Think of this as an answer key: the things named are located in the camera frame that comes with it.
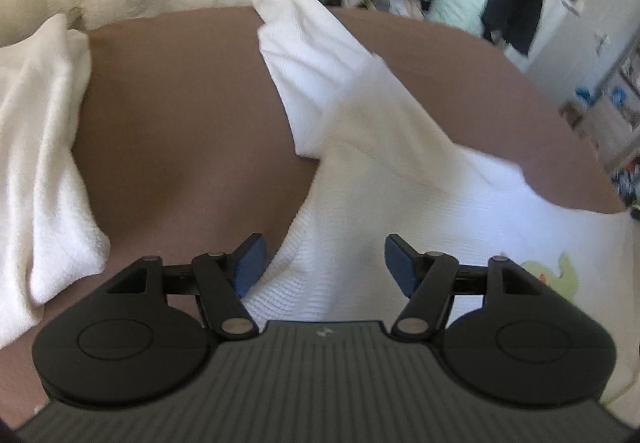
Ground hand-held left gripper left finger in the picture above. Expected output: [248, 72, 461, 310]
[107, 234, 267, 339]

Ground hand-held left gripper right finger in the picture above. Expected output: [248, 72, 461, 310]
[385, 234, 546, 338]

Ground white waffle bathrobe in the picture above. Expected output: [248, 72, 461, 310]
[240, 0, 640, 404]

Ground pile of clothes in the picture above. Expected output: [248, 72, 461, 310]
[364, 0, 437, 20]

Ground cream fleece blanket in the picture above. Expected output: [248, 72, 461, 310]
[0, 13, 112, 350]

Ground white shelf unit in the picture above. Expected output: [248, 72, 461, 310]
[557, 54, 640, 174]

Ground mint green garment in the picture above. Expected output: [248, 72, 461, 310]
[429, 0, 497, 34]

